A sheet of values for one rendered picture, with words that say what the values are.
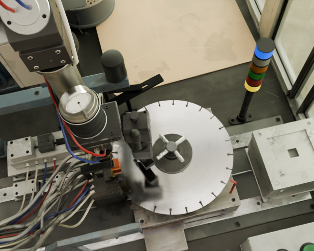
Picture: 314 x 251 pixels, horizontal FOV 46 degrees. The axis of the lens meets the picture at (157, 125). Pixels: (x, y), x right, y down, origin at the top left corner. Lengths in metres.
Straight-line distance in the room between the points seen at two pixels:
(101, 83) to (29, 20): 0.57
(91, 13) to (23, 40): 1.00
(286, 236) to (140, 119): 0.52
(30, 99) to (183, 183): 0.47
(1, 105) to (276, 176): 0.77
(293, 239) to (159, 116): 0.48
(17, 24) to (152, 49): 0.99
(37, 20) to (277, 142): 0.81
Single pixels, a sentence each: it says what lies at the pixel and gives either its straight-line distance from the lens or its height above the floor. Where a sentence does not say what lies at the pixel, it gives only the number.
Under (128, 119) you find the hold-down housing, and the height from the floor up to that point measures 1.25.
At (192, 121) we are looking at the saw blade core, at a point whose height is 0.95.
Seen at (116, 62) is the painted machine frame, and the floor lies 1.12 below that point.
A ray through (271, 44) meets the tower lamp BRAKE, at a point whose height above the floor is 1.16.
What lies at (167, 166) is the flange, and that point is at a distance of 0.99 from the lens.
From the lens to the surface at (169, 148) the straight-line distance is 0.96.
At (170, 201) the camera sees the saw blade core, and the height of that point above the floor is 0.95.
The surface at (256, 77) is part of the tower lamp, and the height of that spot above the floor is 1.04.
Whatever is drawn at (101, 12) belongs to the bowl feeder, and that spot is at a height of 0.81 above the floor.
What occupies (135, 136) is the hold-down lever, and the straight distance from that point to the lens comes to 0.68.
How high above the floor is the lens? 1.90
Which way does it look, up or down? 65 degrees down
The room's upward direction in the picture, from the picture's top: 8 degrees counter-clockwise
